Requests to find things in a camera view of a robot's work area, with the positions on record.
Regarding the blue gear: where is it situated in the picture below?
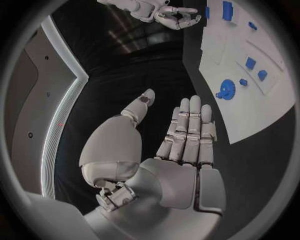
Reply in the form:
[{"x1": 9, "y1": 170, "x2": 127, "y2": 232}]
[{"x1": 215, "y1": 78, "x2": 237, "y2": 101}]

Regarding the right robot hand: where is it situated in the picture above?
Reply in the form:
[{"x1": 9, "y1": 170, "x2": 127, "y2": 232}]
[{"x1": 154, "y1": 5, "x2": 203, "y2": 31}]

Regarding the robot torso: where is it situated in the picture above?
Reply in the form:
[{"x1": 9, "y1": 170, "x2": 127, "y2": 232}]
[{"x1": 4, "y1": 14, "x2": 90, "y2": 200}]

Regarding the blue block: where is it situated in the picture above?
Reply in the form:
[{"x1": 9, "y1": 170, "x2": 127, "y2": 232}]
[
  {"x1": 245, "y1": 57, "x2": 257, "y2": 71},
  {"x1": 257, "y1": 69, "x2": 269, "y2": 82},
  {"x1": 221, "y1": 0, "x2": 235, "y2": 21}
]

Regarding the white task board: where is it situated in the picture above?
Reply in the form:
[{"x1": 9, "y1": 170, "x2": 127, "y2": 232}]
[{"x1": 198, "y1": 0, "x2": 297, "y2": 145}]

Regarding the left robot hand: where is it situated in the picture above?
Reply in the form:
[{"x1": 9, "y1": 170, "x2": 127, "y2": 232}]
[{"x1": 78, "y1": 88, "x2": 227, "y2": 240}]

